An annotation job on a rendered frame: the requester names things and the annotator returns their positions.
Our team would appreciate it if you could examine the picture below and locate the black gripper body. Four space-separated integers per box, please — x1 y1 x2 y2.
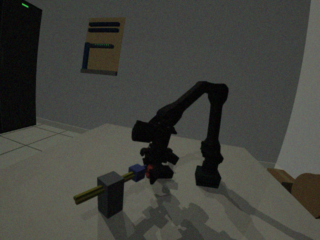
140 142 174 179

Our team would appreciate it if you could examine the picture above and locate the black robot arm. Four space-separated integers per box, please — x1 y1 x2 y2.
131 81 229 176

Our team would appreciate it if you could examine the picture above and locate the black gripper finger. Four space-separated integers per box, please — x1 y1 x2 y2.
149 169 157 185
142 158 153 167

